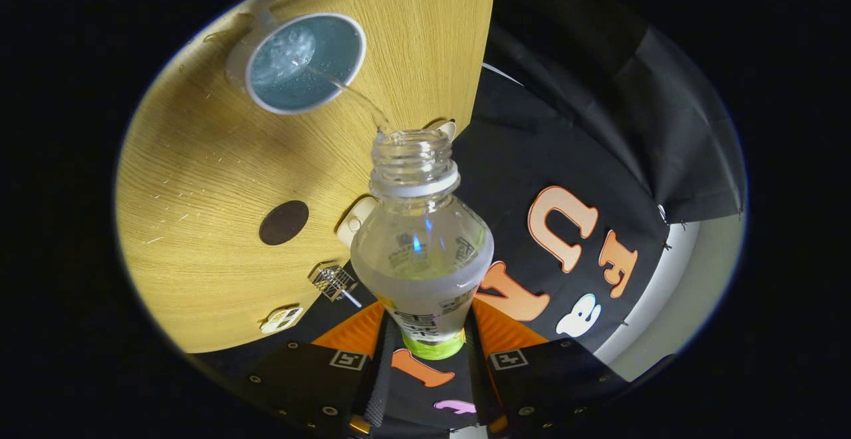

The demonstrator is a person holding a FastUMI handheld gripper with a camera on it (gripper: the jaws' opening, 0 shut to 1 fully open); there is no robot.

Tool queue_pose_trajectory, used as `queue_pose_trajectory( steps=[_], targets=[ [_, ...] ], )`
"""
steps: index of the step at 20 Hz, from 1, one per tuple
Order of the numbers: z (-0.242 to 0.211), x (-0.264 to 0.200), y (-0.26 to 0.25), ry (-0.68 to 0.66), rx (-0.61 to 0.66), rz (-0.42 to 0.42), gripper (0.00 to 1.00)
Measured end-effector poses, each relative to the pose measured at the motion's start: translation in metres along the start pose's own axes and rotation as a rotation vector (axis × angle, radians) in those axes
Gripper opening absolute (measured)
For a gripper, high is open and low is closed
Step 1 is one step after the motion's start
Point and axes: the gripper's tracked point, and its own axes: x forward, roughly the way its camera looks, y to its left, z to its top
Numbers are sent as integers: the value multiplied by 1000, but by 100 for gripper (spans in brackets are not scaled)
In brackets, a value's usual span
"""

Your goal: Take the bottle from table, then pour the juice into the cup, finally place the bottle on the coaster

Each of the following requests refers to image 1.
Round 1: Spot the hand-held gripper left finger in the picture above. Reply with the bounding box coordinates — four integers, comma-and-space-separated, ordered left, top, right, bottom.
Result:
243, 301, 400, 436

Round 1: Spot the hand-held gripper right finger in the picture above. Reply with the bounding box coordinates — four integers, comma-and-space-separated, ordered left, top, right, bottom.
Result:
463, 299, 629, 436

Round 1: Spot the dark round coaster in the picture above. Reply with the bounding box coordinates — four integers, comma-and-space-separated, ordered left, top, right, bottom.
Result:
259, 200, 310, 246

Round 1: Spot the clear juice bottle green base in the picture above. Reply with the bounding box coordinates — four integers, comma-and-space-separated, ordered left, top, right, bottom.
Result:
350, 128, 495, 361

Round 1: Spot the white cup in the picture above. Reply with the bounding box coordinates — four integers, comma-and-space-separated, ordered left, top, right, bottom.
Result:
225, 13, 368, 116

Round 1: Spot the white divided bean dish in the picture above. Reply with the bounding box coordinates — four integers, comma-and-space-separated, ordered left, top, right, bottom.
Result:
260, 306, 304, 334

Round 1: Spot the white toaster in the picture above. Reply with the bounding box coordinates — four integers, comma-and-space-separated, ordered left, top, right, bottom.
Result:
336, 195, 380, 249

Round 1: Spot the wooden table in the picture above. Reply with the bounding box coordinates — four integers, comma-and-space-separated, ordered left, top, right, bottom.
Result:
114, 0, 497, 355

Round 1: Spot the round beige plate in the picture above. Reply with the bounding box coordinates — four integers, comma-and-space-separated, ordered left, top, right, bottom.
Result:
425, 118, 457, 142

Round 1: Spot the metal wire holder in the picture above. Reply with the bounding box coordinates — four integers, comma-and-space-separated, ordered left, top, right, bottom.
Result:
308, 261, 360, 302

